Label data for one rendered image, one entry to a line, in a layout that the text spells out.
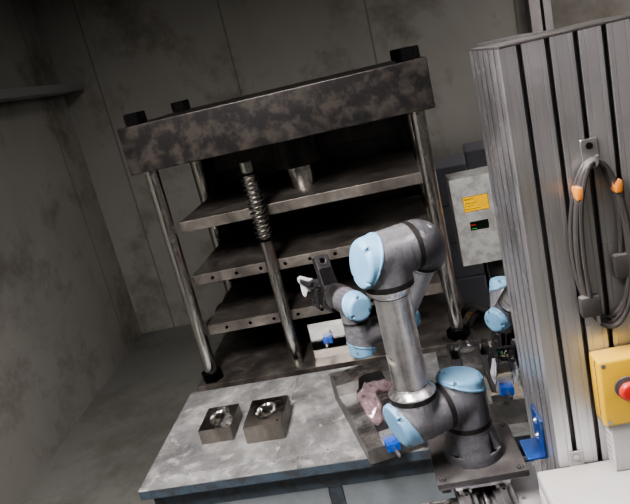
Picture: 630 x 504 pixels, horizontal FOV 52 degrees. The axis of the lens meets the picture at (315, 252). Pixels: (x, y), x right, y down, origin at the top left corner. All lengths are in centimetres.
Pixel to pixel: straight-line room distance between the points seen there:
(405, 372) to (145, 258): 498
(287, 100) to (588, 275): 174
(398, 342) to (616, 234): 55
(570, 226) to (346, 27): 476
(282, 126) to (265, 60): 317
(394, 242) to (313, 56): 446
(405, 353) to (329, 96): 140
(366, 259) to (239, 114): 143
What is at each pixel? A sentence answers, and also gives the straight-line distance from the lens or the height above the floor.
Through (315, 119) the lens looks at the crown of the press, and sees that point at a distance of 269.
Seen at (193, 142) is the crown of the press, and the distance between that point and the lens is 280.
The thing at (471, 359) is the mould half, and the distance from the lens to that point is 252.
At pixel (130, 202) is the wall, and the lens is 626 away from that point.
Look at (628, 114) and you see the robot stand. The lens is 121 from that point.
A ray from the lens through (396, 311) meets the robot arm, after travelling 150.
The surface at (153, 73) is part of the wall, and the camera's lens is 605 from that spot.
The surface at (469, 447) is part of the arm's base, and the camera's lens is 173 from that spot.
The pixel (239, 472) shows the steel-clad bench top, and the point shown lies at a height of 80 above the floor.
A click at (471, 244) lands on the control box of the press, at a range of 298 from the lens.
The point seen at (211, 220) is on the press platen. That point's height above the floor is 152.
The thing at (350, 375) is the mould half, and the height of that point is 91.
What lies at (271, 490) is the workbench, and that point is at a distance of 247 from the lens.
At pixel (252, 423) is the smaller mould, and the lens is 253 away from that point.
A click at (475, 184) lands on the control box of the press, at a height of 143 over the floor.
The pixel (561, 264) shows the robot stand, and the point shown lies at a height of 164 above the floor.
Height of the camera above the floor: 207
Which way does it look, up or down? 15 degrees down
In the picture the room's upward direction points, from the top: 14 degrees counter-clockwise
